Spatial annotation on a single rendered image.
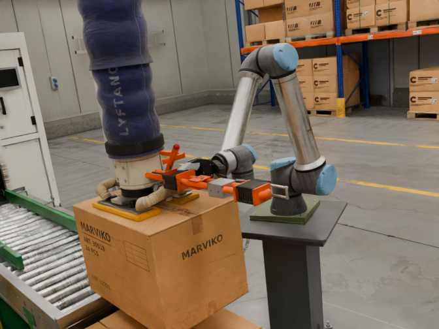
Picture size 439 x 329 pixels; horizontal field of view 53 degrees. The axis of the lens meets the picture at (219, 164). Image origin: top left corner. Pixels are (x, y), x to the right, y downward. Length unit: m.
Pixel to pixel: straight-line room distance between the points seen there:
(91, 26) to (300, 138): 0.99
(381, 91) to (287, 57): 8.60
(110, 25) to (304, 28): 8.35
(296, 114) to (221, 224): 0.63
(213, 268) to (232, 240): 0.13
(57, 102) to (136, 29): 9.88
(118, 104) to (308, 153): 0.89
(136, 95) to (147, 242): 0.52
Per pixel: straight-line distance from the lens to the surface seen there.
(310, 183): 2.07
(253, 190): 1.23
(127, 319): 2.04
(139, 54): 1.62
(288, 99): 1.93
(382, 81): 10.39
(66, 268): 2.66
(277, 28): 10.29
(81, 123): 11.54
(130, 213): 1.62
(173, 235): 1.49
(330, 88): 9.58
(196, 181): 1.42
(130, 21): 1.62
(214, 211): 1.59
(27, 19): 11.37
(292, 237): 2.07
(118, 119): 1.62
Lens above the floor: 1.62
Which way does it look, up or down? 15 degrees down
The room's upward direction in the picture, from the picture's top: 7 degrees counter-clockwise
